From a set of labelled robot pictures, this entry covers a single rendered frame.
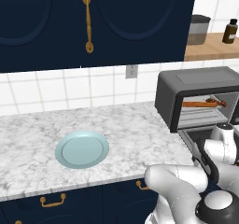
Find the dark grey toaster oven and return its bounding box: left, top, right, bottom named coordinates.
left=154, top=65, right=239, bottom=134

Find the orange baguette bread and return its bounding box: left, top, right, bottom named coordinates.
left=182, top=101, right=219, bottom=108

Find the toaster oven glass door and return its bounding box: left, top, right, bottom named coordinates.
left=177, top=123, right=239, bottom=167

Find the navy cupboard door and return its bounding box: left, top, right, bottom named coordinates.
left=79, top=0, right=199, bottom=69
left=0, top=0, right=82, bottom=74

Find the red green kebab skewer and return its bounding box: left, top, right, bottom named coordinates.
left=205, top=96, right=228, bottom=108

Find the light blue plate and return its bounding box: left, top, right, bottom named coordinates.
left=54, top=130, right=110, bottom=170

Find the navy drawer front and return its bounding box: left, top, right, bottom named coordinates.
left=0, top=185, right=105, bottom=224
left=102, top=177, right=161, bottom=224

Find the grey canister with dark lid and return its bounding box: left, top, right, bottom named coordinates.
left=186, top=14, right=212, bottom=47

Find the brown bottle with black cap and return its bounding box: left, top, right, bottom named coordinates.
left=221, top=18, right=239, bottom=45

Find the grey wall outlet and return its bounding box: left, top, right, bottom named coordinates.
left=125, top=64, right=139, bottom=80

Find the toaster oven wire rack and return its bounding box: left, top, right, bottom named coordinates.
left=179, top=106, right=229, bottom=125

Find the brass drawer handle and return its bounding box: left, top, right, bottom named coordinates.
left=39, top=192, right=67, bottom=208
left=135, top=179, right=150, bottom=191

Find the long brass cupboard handle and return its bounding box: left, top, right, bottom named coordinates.
left=81, top=0, right=94, bottom=54

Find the wooden wall shelf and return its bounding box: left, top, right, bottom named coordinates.
left=183, top=32, right=239, bottom=63

